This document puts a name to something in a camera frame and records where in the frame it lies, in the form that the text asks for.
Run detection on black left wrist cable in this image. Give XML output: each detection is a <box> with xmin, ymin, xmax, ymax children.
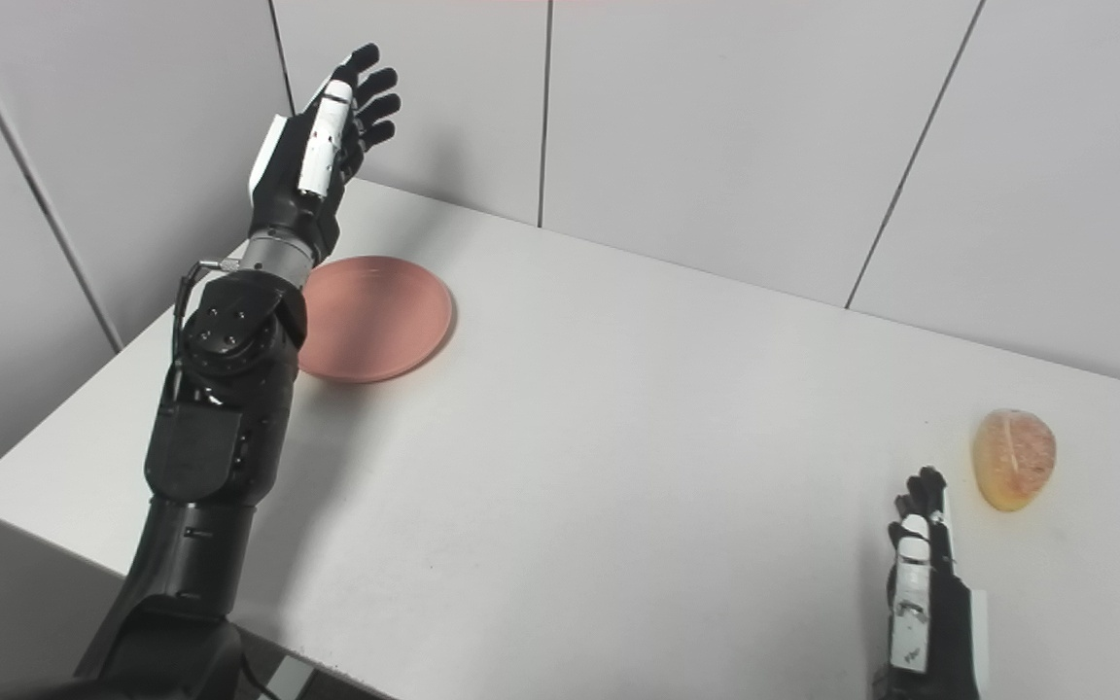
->
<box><xmin>169</xmin><ymin>258</ymin><xmax>242</xmax><ymax>370</ymax></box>

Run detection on bread roll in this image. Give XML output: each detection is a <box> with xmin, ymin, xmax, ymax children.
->
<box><xmin>971</xmin><ymin>408</ymin><xmax>1058</xmax><ymax>512</ymax></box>

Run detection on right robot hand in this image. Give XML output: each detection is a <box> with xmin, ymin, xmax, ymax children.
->
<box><xmin>873</xmin><ymin>467</ymin><xmax>990</xmax><ymax>700</ymax></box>

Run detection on pink plate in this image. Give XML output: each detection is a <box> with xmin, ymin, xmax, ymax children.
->
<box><xmin>297</xmin><ymin>255</ymin><xmax>455</xmax><ymax>384</ymax></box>

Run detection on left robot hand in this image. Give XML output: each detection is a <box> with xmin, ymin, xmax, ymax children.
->
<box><xmin>246</xmin><ymin>43</ymin><xmax>403</xmax><ymax>265</ymax></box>

